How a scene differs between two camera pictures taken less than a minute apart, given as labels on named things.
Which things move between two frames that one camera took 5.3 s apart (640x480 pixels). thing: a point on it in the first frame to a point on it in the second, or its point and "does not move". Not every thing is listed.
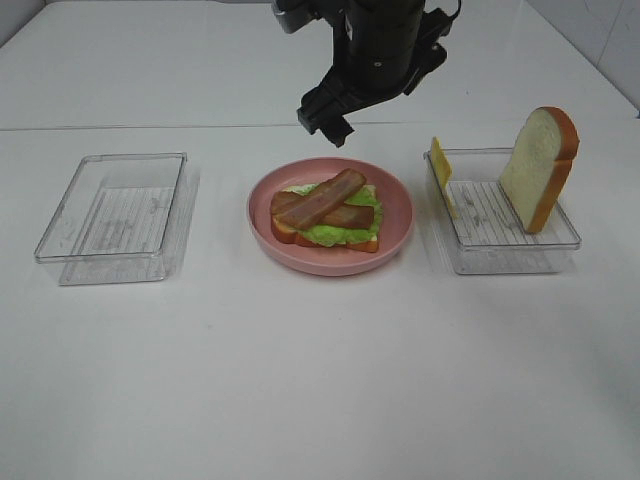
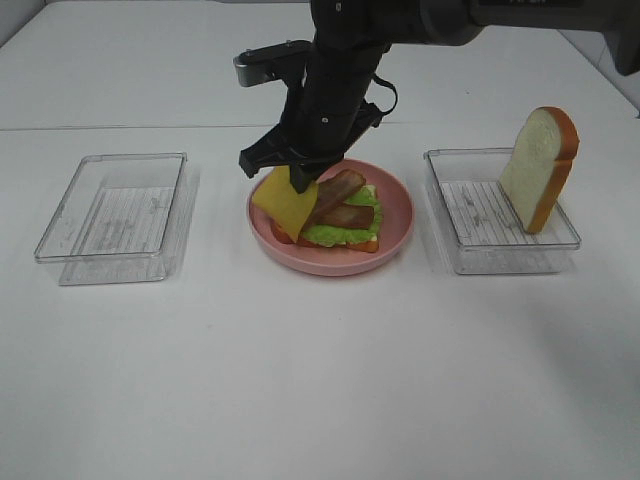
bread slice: (284, 233) does not move
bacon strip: (346, 215) does not move
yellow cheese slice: (444, 168) to (278, 197)
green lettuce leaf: (336, 235) does not move
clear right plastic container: (490, 235) does not move
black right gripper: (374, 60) to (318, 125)
